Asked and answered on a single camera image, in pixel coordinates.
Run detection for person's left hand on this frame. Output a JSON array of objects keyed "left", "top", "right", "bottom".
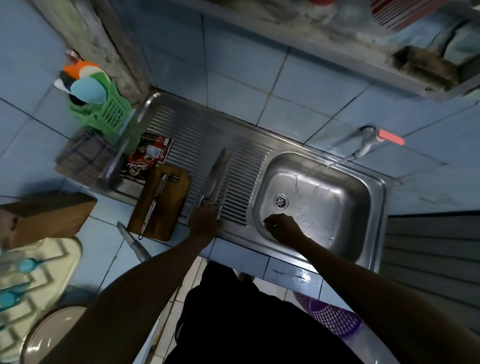
[{"left": 189, "top": 204, "right": 221, "bottom": 241}]

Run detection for person's right hand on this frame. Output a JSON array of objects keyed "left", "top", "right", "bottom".
[{"left": 263, "top": 213, "right": 307, "bottom": 248}]

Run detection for small wooden cutting board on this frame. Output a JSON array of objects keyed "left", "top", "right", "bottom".
[{"left": 126, "top": 163, "right": 192, "bottom": 242}]

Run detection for knives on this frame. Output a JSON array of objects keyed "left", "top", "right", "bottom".
[{"left": 138, "top": 173, "right": 180, "bottom": 240}]

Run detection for person's right forearm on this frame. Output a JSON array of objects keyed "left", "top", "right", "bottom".
[{"left": 296, "top": 239, "right": 480, "bottom": 364}]

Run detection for person's left forearm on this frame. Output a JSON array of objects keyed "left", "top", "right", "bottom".
[{"left": 39, "top": 234, "right": 211, "bottom": 364}]

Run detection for person's black clothing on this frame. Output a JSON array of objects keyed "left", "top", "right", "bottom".
[{"left": 164, "top": 261, "right": 365, "bottom": 364}]

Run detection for stainless steel sink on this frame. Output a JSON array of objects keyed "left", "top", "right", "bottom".
[{"left": 91, "top": 91, "right": 389, "bottom": 275}]

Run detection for red black sachet pack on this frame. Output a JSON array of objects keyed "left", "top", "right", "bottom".
[{"left": 120, "top": 131, "right": 174, "bottom": 185}]

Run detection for purple plastic basket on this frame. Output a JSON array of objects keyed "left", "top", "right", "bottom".
[{"left": 294, "top": 292, "right": 363, "bottom": 338}]

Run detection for checked dishcloth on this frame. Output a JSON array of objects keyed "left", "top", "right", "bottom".
[{"left": 55, "top": 127, "right": 119, "bottom": 187}]

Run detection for green plastic basket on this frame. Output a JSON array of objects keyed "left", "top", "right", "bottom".
[{"left": 69, "top": 80, "right": 133, "bottom": 138}]

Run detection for grey slatted wooden door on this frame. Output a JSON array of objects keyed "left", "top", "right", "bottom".
[{"left": 380, "top": 213, "right": 480, "bottom": 335}]

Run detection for wooden knife block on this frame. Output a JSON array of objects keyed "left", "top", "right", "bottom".
[{"left": 0, "top": 193, "right": 98, "bottom": 250}]

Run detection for cream cup rack teal knobs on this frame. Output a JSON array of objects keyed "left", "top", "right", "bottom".
[{"left": 0, "top": 236, "right": 83, "bottom": 363}]

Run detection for light blue plastic scoop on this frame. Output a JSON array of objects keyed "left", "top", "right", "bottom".
[{"left": 70, "top": 76, "right": 108, "bottom": 105}]

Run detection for round brown-rimmed plate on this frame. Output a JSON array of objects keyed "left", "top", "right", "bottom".
[{"left": 20, "top": 305, "right": 89, "bottom": 364}]

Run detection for orange plastic utensil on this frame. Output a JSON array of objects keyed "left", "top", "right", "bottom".
[{"left": 62, "top": 61, "right": 99, "bottom": 80}]

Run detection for wooden scrub brush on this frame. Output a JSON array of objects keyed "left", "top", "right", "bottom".
[{"left": 391, "top": 45, "right": 460, "bottom": 91}]

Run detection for red striped drinking glass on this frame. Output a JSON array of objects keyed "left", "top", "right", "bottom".
[{"left": 370, "top": 0, "right": 451, "bottom": 33}]

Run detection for white faucet orange handle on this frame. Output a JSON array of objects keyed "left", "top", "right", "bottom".
[{"left": 352, "top": 126, "right": 406, "bottom": 159}]

